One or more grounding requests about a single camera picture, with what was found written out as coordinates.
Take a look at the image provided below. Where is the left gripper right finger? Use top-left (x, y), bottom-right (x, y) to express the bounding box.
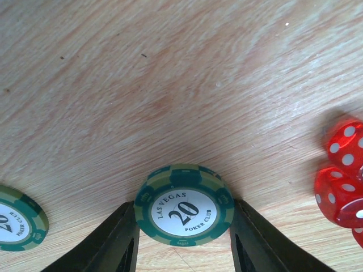
top-left (230, 199), bottom-right (334, 272)

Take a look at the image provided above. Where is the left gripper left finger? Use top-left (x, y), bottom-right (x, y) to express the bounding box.
top-left (43, 202), bottom-right (140, 272)

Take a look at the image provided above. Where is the green poker chip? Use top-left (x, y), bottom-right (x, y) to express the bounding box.
top-left (134, 164), bottom-right (234, 247)
top-left (1, 185), bottom-right (49, 252)

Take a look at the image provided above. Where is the red die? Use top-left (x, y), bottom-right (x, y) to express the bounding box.
top-left (325, 120), bottom-right (362, 182)
top-left (314, 166), bottom-right (362, 225)
top-left (336, 198), bottom-right (362, 228)
top-left (352, 227), bottom-right (363, 248)

